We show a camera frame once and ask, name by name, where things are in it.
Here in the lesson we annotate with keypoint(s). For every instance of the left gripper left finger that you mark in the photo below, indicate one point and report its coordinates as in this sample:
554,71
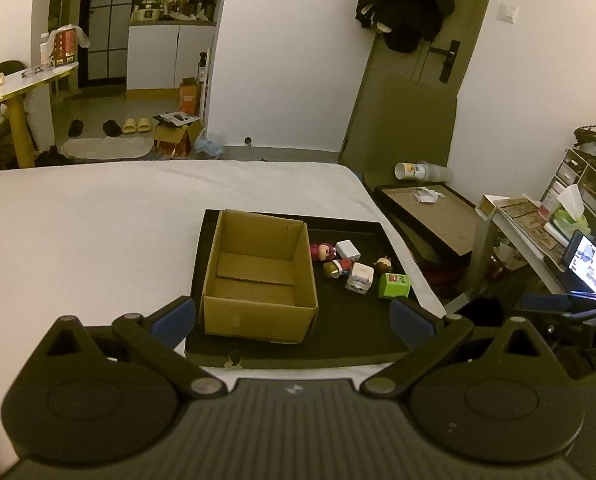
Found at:
152,340

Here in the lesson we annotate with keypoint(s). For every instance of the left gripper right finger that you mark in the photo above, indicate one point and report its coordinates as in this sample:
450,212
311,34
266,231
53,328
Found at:
430,341

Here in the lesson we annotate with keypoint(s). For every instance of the green cube toy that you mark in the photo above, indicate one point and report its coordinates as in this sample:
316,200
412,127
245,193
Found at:
394,285

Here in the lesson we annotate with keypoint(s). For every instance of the brown hair small figure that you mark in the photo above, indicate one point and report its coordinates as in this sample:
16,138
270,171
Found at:
383,265

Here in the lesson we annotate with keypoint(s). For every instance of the white square figure toy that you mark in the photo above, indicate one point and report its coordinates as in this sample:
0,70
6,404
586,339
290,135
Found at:
360,278

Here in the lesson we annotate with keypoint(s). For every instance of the red green small figure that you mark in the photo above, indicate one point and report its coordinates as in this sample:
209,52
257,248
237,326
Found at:
337,268

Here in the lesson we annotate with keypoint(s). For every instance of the brown cardboard box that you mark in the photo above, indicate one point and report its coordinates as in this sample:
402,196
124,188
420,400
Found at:
259,282

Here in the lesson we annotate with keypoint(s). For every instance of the white power adapter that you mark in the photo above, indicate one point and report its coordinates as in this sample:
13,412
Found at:
347,250

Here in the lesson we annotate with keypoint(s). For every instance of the pink hooded doll figure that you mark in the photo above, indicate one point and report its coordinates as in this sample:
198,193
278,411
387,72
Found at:
323,252

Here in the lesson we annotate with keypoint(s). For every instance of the laptop screen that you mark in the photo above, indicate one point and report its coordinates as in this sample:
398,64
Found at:
581,259

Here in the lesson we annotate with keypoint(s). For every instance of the black framed cardboard tray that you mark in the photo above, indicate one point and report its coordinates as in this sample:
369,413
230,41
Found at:
435,213

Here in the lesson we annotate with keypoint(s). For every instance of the white bed sheet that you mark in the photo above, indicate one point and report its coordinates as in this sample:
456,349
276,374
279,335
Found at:
100,240

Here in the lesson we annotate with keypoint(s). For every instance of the tissue box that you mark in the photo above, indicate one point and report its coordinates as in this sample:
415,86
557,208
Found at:
570,216

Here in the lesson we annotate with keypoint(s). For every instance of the white desk shelf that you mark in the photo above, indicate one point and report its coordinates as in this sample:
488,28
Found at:
518,219

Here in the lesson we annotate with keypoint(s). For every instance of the stack of paper cups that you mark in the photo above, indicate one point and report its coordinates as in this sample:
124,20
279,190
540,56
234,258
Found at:
422,172

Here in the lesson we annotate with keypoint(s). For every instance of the grey floor mat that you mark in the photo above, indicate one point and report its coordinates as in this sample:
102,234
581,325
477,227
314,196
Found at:
107,148

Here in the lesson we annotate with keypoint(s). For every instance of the open cardboard box on floor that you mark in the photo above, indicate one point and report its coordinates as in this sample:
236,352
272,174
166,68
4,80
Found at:
176,133

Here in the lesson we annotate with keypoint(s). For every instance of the yellow slippers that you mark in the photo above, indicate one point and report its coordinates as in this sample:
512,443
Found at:
131,125

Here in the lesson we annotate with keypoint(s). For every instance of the black slippers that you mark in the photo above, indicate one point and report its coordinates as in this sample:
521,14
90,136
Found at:
109,128

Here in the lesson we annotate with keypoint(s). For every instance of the orange box on floor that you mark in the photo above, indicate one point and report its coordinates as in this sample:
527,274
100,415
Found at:
189,90

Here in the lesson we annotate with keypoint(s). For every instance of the white cabinet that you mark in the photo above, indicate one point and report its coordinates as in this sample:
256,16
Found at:
160,56

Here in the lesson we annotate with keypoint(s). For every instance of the round yellow side table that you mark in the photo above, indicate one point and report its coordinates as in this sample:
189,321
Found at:
12,90

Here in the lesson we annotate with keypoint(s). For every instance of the black clothes on door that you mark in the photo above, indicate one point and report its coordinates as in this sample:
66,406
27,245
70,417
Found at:
403,24

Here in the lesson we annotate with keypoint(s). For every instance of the black door handle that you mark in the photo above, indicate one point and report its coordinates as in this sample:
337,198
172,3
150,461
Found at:
449,56

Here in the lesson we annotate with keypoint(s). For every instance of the light switch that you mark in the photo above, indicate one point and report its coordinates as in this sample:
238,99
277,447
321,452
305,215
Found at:
508,13

